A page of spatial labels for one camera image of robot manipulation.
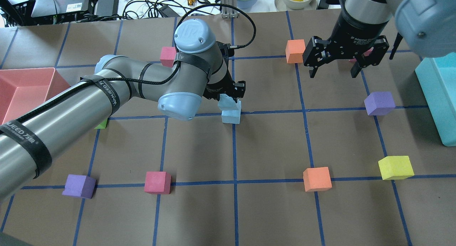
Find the orange foam block back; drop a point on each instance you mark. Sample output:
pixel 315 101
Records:
pixel 294 51

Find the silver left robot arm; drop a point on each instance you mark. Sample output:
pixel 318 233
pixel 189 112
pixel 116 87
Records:
pixel 30 143

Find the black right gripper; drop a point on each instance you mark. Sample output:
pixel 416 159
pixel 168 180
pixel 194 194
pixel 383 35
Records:
pixel 357 29

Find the teal plastic bin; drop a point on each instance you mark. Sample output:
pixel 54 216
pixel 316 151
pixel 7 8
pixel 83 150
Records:
pixel 437 77

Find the crimson foam block back right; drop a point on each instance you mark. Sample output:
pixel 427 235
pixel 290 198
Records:
pixel 367 53

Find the light blue foam block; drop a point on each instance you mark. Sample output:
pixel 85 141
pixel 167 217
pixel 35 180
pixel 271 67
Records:
pixel 227 103
pixel 231 117

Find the crimson foam block back left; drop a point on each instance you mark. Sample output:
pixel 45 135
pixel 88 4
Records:
pixel 167 56

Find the purple foam block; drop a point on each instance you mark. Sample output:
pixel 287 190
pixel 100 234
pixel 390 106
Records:
pixel 79 186
pixel 379 103

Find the purple foam block right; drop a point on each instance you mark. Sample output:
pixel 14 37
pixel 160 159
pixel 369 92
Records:
pixel 379 103

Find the yellow foam block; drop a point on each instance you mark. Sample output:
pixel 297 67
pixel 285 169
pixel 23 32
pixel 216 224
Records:
pixel 395 168

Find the crimson foam block front left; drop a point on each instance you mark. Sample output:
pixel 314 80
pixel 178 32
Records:
pixel 157 182

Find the orange foam block front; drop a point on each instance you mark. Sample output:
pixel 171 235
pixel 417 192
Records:
pixel 317 179

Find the pink plastic bin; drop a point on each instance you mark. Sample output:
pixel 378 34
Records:
pixel 22 90

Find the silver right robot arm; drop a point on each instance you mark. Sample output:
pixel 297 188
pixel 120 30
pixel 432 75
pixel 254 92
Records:
pixel 427 26

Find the green foam block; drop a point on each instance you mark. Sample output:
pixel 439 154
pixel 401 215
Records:
pixel 102 125

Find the purple foam block left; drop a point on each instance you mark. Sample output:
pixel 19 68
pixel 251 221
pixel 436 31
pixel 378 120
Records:
pixel 79 186

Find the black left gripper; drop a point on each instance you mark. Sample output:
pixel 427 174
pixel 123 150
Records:
pixel 218 86

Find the black power adapter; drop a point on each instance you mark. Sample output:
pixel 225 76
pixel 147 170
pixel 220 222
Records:
pixel 166 11

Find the bowl with yellow lemon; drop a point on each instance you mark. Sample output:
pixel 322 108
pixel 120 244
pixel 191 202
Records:
pixel 283 5

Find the crimson foam block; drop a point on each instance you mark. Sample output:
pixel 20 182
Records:
pixel 167 56
pixel 157 182
pixel 367 53

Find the orange foam block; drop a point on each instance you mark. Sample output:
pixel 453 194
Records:
pixel 294 51
pixel 317 179

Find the aluminium frame post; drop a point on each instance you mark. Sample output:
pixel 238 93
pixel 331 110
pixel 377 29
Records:
pixel 228 12

